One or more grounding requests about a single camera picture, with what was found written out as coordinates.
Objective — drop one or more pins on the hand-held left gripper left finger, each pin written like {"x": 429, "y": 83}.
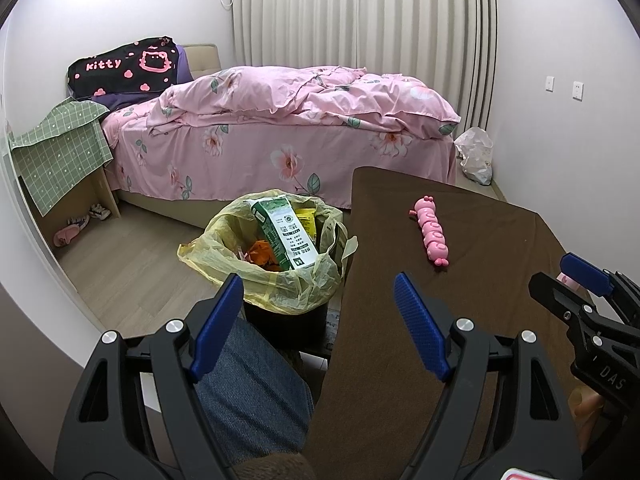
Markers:
{"x": 217, "y": 330}

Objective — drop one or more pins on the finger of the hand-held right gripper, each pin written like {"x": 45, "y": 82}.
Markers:
{"x": 560, "y": 297}
{"x": 585, "y": 270}

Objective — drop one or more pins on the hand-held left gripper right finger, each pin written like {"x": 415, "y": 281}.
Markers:
{"x": 420, "y": 330}

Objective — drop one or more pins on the black trash bin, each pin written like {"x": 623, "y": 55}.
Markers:
{"x": 285, "y": 327}

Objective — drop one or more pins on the yellow trash bag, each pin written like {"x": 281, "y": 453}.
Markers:
{"x": 220, "y": 260}

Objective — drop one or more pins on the orange snack wrapper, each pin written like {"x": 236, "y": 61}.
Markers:
{"x": 262, "y": 254}

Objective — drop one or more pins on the green white milk carton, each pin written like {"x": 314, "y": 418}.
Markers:
{"x": 285, "y": 232}

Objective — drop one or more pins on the yellow snack wrapper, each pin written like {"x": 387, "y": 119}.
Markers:
{"x": 306, "y": 220}

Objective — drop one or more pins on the person's right hand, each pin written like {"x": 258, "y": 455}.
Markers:
{"x": 588, "y": 404}

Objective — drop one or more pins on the pink caterpillar toy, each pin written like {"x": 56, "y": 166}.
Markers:
{"x": 432, "y": 232}

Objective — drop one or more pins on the brown fleece garment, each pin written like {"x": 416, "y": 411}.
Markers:
{"x": 272, "y": 467}

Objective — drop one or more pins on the white plastic bag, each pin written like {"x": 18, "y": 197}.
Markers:
{"x": 475, "y": 155}

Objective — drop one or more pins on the white sneaker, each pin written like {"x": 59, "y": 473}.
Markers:
{"x": 101, "y": 211}

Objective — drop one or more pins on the bed with pink floral sheet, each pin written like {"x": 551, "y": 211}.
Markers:
{"x": 250, "y": 160}

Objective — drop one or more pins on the striped sneaker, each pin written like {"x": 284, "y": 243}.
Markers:
{"x": 79, "y": 221}

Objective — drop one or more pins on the pink slipper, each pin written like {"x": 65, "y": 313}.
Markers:
{"x": 67, "y": 235}

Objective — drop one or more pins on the green checked cloth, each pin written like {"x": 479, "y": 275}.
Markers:
{"x": 55, "y": 160}

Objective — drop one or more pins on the pink floral duvet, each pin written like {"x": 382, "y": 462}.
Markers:
{"x": 310, "y": 95}

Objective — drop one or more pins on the purple pillow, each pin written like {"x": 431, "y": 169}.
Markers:
{"x": 185, "y": 65}

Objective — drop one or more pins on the black Hello Kitty pillow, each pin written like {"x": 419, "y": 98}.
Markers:
{"x": 110, "y": 70}

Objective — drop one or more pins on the white striped curtain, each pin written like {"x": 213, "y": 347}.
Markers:
{"x": 375, "y": 20}

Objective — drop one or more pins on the white wall switch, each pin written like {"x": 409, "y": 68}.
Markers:
{"x": 578, "y": 90}
{"x": 550, "y": 83}

